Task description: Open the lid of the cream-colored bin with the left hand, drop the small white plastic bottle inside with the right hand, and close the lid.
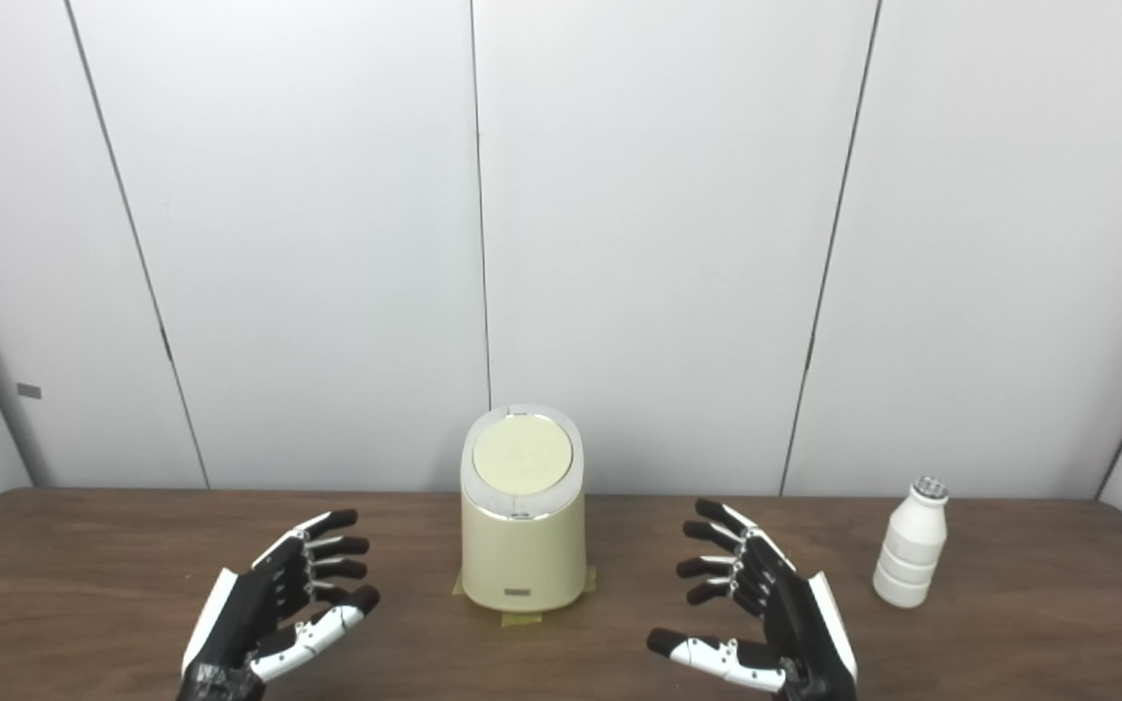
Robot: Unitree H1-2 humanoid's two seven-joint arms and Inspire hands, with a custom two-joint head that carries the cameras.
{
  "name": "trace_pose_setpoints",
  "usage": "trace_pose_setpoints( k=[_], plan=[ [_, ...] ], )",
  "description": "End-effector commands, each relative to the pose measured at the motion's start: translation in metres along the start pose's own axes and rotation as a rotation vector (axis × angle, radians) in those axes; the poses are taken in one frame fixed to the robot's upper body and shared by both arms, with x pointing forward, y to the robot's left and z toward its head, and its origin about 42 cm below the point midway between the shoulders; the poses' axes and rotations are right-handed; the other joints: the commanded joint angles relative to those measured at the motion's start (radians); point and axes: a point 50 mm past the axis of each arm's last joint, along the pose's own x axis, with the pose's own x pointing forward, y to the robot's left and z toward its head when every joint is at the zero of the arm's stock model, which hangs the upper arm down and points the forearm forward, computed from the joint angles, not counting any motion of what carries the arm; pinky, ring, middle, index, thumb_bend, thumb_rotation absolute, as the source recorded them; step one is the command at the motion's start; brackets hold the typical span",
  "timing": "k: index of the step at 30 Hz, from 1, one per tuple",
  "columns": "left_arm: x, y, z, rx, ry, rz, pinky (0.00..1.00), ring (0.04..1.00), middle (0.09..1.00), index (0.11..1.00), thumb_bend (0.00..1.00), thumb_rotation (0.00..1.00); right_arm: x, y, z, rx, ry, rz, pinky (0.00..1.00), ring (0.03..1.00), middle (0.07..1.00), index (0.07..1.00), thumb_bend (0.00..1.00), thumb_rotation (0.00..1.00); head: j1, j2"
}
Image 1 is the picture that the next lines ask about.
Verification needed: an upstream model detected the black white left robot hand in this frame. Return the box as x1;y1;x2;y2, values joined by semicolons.
176;509;381;701

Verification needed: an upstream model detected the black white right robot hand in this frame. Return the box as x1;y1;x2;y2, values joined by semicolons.
647;498;859;701

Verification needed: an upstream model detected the small white plastic bottle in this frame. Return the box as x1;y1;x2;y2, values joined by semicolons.
873;476;950;609

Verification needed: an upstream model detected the cream-colored lidded bin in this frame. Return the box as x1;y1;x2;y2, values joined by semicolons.
460;404;588;613

